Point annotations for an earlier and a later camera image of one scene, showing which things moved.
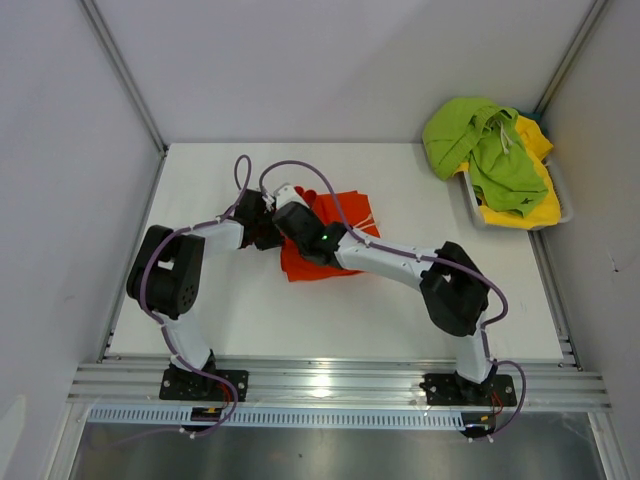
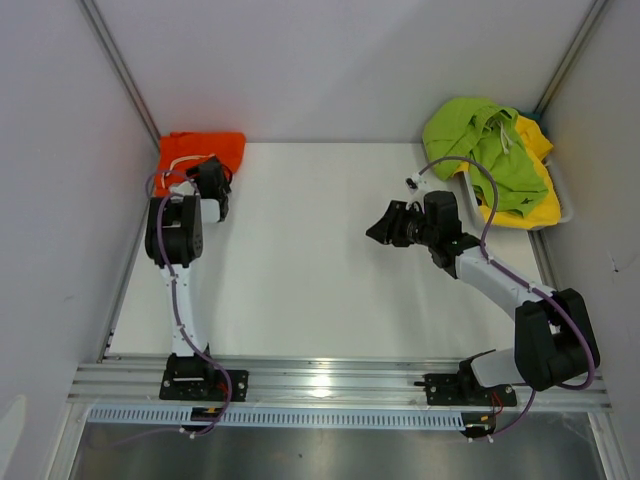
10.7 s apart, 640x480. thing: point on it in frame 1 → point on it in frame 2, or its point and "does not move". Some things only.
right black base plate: (447, 389) does not move
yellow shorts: (545, 212) does not move
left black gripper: (275, 239) → (226, 186)
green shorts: (506, 176) does not move
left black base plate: (190, 385) does not move
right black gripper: (313, 215) → (389, 228)
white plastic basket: (561, 190) does not move
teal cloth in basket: (536, 116) does not move
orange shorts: (358, 212) → (178, 151)
